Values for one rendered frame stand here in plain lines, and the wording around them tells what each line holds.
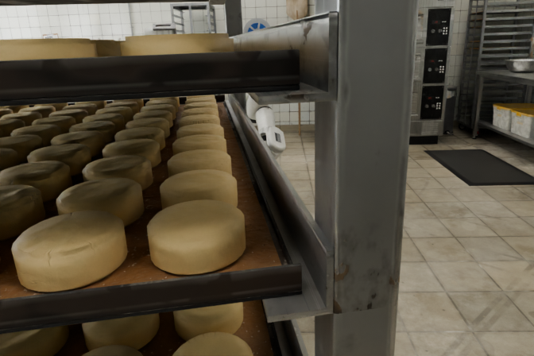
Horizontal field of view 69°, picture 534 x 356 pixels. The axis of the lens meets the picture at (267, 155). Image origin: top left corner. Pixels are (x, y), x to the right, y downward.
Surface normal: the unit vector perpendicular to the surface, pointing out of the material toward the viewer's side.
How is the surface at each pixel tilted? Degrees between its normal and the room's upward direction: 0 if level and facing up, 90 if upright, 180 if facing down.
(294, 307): 0
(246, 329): 0
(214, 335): 0
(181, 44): 90
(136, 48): 90
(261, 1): 90
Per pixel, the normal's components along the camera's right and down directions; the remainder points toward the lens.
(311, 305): -0.04, -0.96
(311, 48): -0.99, 0.07
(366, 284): 0.16, 0.27
